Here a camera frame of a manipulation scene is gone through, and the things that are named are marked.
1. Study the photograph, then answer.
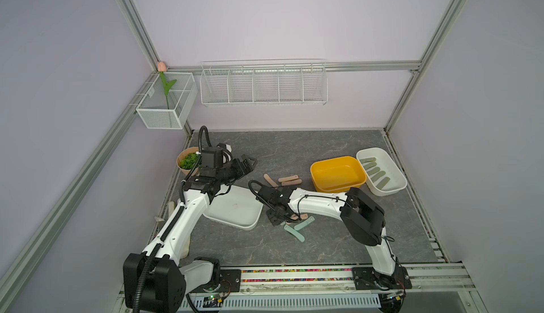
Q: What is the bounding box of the white wire basket long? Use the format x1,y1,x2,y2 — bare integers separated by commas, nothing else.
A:
200,59,329,106

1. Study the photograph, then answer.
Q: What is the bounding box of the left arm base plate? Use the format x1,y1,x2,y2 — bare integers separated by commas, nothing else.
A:
191,269,242,293

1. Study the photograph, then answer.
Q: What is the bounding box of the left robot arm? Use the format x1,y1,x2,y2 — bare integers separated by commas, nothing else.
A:
123,126,257,312

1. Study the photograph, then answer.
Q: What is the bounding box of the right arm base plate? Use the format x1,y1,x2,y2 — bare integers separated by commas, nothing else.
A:
352,266,412,291

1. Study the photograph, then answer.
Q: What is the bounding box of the pink knife top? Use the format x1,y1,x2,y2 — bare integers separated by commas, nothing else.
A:
279,175,299,183

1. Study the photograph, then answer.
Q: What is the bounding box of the white mesh basket small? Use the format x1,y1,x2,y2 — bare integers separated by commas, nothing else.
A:
136,72,198,130

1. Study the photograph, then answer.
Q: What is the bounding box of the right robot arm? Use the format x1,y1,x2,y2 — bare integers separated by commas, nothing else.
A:
248,180,407,290

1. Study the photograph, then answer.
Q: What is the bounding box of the artificial tulip flower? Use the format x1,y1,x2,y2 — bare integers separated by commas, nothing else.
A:
157,62,177,109

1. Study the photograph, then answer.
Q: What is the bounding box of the potted green plant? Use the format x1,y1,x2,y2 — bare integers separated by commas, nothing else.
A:
177,147,199,175

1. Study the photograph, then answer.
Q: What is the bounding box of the white storage box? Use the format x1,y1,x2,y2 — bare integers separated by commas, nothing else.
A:
356,147,408,197
203,186,263,231

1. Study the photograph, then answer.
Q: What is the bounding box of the mint knife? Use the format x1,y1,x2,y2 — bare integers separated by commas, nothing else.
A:
294,216,315,231
283,224,305,242

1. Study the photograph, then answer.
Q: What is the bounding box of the yellow storage box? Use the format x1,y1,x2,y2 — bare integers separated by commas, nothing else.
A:
310,156,367,193

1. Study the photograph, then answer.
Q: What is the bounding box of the pink knife by box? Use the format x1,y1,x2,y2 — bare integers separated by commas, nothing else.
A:
263,174,279,188

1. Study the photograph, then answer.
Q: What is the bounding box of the mint knife bottom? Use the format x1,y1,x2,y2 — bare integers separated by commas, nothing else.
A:
283,224,305,242

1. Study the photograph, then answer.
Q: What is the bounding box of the pink knife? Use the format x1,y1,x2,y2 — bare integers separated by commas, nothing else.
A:
279,175,299,183
290,213,309,220
263,174,279,188
281,178,303,186

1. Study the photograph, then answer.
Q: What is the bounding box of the olive knife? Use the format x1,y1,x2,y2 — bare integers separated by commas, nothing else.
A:
366,167,381,176
364,161,377,170
371,171,386,183
359,157,376,164
377,177,390,190

